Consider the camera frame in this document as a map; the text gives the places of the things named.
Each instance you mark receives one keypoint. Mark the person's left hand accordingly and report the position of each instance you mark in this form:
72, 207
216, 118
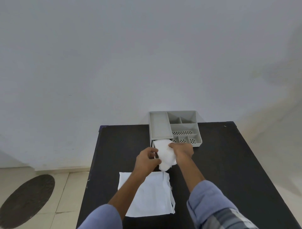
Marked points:
144, 165

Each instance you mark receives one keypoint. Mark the person's right hand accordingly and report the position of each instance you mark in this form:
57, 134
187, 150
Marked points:
184, 151

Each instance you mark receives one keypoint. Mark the white tissue pad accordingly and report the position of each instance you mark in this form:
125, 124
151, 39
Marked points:
165, 153

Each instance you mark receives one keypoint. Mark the white paper envelope packet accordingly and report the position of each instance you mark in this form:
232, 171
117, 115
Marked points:
153, 195

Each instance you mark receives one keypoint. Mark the grey plastic desk organizer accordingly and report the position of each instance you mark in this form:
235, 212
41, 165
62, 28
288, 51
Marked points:
160, 125

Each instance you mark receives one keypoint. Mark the person's right forearm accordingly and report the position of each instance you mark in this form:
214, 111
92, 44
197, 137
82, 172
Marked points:
191, 174

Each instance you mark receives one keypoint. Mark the person's left forearm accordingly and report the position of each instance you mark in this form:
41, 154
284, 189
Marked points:
128, 195

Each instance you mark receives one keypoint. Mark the blue plaid shirt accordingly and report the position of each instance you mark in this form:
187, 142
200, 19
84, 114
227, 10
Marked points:
210, 207

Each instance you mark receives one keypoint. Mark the dark oval floor mat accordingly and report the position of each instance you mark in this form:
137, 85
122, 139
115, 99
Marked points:
26, 198

